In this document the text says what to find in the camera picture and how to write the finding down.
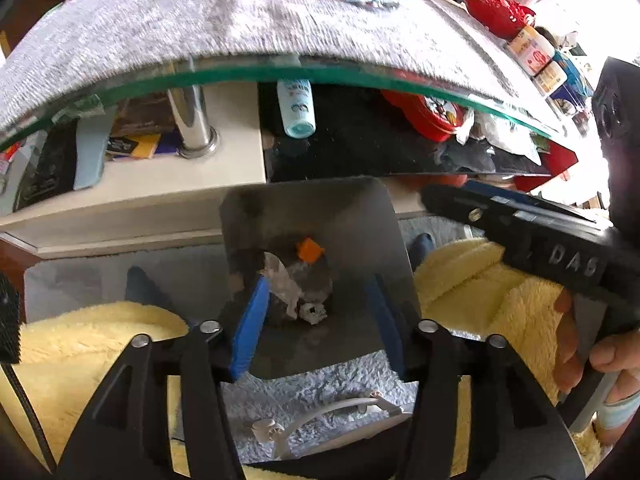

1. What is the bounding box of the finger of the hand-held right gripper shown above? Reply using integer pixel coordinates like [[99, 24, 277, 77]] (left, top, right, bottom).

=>
[[422, 180, 610, 262]]

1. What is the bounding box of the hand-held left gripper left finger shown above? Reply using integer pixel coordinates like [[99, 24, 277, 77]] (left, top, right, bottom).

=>
[[57, 276, 272, 480]]

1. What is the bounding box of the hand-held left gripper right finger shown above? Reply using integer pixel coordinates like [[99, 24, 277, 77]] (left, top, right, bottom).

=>
[[363, 274, 587, 480]]

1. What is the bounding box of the grey metal waste bin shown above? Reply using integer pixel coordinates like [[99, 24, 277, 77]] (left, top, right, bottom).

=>
[[219, 176, 422, 382]]

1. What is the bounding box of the person's right forearm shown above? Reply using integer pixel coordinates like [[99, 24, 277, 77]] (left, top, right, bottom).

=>
[[595, 372, 640, 446]]

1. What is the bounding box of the person's right hand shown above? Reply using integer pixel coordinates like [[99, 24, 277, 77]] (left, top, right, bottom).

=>
[[554, 289, 640, 402]]

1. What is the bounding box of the crumpled white paper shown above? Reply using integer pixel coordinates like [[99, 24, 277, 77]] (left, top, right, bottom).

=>
[[257, 251, 328, 326]]

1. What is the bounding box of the yellow fleece robe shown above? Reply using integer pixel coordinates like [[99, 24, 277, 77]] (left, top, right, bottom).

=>
[[15, 237, 601, 480]]

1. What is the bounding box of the white plastic bag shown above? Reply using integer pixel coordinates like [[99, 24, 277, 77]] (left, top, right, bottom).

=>
[[455, 109, 542, 167]]

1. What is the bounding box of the grey shaggy rug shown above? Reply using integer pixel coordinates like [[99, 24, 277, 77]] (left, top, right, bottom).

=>
[[22, 217, 473, 463]]

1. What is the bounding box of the blue tin bucket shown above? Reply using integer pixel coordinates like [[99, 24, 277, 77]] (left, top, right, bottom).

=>
[[550, 51, 590, 111]]

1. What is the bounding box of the orange plastic piece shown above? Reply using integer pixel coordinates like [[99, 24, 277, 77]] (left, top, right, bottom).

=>
[[295, 236, 326, 265]]

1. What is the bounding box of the small white jar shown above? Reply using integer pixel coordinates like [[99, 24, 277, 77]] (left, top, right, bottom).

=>
[[532, 62, 569, 96]]

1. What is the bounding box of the red round tin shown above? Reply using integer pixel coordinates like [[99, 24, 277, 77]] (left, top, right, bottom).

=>
[[382, 89, 476, 143]]

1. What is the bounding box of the white jar pink label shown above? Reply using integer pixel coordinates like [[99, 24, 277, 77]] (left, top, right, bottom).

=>
[[506, 26, 557, 76]]

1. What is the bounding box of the glass coffee table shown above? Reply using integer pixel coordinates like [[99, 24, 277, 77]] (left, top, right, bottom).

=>
[[0, 0, 581, 261]]

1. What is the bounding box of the red foil basket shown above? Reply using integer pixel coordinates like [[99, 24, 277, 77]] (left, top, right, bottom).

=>
[[465, 0, 537, 42]]

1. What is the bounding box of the light blue bottle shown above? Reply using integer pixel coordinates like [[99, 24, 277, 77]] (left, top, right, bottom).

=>
[[276, 79, 317, 138]]

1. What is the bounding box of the yellow book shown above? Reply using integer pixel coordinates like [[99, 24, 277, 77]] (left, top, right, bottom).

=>
[[106, 132, 162, 161]]

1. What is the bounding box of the chrome table leg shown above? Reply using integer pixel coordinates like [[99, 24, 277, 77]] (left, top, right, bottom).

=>
[[167, 85, 221, 160]]

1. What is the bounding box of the light blue plastic strip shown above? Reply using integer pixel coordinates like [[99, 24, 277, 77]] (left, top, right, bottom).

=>
[[74, 106, 119, 192]]

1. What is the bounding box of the grey tablecloth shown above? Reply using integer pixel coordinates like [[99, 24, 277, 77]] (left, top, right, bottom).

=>
[[0, 0, 561, 136]]

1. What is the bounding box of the black cable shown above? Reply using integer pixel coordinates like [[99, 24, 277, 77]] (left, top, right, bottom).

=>
[[0, 360, 57, 473]]

